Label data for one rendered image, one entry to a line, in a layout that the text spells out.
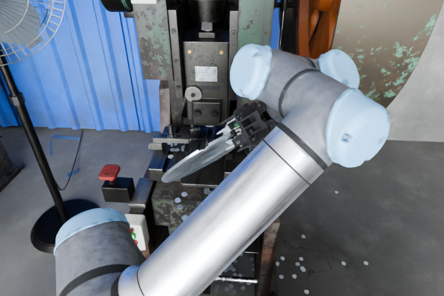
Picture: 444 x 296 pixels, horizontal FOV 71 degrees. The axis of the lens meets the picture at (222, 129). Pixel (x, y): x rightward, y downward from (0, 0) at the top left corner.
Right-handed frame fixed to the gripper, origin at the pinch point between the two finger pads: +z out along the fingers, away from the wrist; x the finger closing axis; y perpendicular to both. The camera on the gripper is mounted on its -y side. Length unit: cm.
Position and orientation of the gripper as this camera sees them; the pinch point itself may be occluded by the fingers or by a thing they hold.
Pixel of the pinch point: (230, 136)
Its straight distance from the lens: 75.6
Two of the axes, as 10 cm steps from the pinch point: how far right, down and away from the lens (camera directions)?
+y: -6.9, 3.9, -6.1
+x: 5.1, 8.6, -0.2
